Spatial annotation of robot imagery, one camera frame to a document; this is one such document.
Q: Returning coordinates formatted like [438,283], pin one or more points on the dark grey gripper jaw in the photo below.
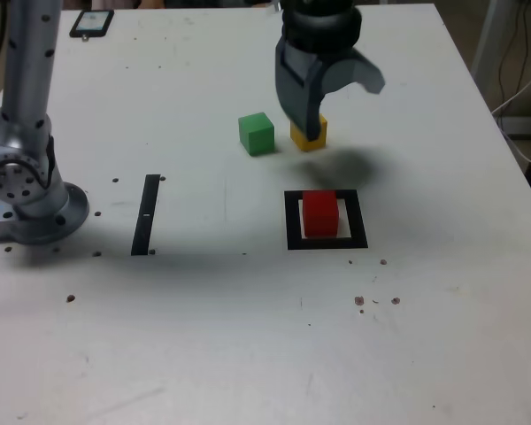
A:
[294,88]

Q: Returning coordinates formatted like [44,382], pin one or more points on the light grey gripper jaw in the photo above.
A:
[345,68]

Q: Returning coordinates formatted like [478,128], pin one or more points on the yellow cube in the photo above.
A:
[302,141]

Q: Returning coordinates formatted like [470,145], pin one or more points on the green cube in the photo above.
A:
[256,135]

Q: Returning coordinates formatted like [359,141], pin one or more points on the red cube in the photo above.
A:
[320,214]

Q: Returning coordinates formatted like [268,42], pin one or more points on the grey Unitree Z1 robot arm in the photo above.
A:
[31,208]

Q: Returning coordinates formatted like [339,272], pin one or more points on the black tape square outline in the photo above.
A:
[292,221]

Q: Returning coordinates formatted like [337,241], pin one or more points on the black tape strip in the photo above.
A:
[145,212]

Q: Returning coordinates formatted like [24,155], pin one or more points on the black smartphone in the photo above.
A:
[91,23]

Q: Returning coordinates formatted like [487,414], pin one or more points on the white metal frame leg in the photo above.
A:
[491,26]

